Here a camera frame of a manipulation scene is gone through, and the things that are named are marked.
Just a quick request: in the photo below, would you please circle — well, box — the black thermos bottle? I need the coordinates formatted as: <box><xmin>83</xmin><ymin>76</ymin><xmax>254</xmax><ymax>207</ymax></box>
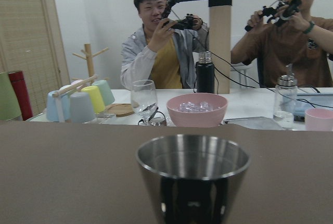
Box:
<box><xmin>196</xmin><ymin>51</ymin><xmax>214</xmax><ymax>93</ymax></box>

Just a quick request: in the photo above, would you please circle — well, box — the blue cup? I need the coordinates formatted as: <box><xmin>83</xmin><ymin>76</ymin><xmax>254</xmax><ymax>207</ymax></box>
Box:
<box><xmin>46</xmin><ymin>91</ymin><xmax>70</xmax><ymax>122</ymax></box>

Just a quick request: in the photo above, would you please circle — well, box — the person in brown shirt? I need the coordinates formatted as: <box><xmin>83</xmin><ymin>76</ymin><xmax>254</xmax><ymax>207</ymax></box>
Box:
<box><xmin>231</xmin><ymin>0</ymin><xmax>332</xmax><ymax>88</ymax></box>

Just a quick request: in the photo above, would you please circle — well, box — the red thermos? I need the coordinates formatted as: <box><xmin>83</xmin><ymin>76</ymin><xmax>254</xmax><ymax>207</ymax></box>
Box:
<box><xmin>8</xmin><ymin>70</ymin><xmax>33</xmax><ymax>120</ymax></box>

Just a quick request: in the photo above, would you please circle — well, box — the glass dispenser bottle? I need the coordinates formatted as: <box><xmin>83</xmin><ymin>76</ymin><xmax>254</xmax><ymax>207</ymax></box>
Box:
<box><xmin>273</xmin><ymin>64</ymin><xmax>298</xmax><ymax>130</ymax></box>

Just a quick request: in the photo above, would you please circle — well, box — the grey cup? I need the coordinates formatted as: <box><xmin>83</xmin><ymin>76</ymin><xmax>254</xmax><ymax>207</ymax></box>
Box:
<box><xmin>70</xmin><ymin>92</ymin><xmax>96</xmax><ymax>123</ymax></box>

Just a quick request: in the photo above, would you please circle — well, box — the green cup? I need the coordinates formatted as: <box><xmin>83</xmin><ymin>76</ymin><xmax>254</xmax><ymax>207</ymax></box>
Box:
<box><xmin>1</xmin><ymin>72</ymin><xmax>22</xmax><ymax>120</ymax></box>

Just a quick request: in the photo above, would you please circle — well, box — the cardboard post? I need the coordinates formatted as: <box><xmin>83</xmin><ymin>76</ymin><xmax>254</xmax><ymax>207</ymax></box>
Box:
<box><xmin>209</xmin><ymin>5</ymin><xmax>232</xmax><ymax>94</ymax></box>

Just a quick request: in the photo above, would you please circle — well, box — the pink cup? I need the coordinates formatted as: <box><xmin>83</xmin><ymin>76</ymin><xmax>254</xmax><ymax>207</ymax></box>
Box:
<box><xmin>305</xmin><ymin>108</ymin><xmax>332</xmax><ymax>131</ymax></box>

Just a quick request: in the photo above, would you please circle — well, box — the yellow cup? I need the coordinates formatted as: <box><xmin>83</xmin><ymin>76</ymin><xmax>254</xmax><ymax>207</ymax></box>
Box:
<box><xmin>81</xmin><ymin>85</ymin><xmax>105</xmax><ymax>113</ymax></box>

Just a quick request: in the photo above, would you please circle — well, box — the steel jigger shaker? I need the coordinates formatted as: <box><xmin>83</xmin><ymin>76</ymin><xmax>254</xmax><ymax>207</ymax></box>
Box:
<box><xmin>136</xmin><ymin>134</ymin><xmax>251</xmax><ymax>223</ymax></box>

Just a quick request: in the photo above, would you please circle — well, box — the mint cup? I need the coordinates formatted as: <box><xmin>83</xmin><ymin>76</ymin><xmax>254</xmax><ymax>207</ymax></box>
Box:
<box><xmin>92</xmin><ymin>80</ymin><xmax>115</xmax><ymax>106</ymax></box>

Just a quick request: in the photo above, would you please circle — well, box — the wooden cup rack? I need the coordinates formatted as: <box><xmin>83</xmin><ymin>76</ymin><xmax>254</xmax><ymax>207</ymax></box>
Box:
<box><xmin>52</xmin><ymin>43</ymin><xmax>110</xmax><ymax>123</ymax></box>

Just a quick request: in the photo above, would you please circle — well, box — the person in grey jacket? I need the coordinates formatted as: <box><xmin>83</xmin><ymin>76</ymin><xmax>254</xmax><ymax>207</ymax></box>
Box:
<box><xmin>120</xmin><ymin>0</ymin><xmax>209</xmax><ymax>90</ymax></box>

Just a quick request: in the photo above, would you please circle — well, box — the wine glass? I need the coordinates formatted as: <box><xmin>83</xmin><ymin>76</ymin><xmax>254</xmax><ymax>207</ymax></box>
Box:
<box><xmin>131</xmin><ymin>80</ymin><xmax>157</xmax><ymax>125</ymax></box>

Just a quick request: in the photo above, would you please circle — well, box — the pink bowl with ice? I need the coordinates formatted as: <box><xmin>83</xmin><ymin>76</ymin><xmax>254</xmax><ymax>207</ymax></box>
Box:
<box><xmin>166</xmin><ymin>93</ymin><xmax>228</xmax><ymax>127</ymax></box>

